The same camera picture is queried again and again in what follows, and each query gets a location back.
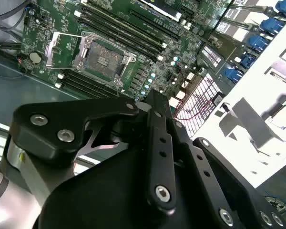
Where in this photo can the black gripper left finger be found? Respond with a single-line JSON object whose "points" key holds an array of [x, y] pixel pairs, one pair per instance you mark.
{"points": [[50, 133]]}

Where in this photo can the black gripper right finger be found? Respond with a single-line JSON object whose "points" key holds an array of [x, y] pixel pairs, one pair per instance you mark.
{"points": [[200, 167]]}

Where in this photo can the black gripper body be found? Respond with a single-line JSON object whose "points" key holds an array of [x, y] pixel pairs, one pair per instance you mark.
{"points": [[109, 190]]}

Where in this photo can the metal socket cover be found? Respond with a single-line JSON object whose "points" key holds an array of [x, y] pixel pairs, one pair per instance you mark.
{"points": [[52, 48]]}

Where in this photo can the silver CPU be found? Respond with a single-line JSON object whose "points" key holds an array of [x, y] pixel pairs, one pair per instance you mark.
{"points": [[283, 117]]}

